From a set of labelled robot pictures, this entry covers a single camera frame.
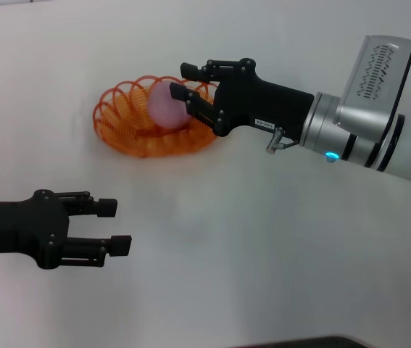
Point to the orange woven plastic basket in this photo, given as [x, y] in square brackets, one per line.
[129, 127]

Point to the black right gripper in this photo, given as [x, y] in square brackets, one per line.
[263, 105]

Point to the dark rounded panel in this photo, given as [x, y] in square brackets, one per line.
[299, 342]

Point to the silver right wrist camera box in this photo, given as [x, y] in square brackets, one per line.
[375, 79]

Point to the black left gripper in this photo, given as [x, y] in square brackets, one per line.
[16, 228]

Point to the pink peach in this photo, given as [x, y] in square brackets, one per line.
[165, 108]

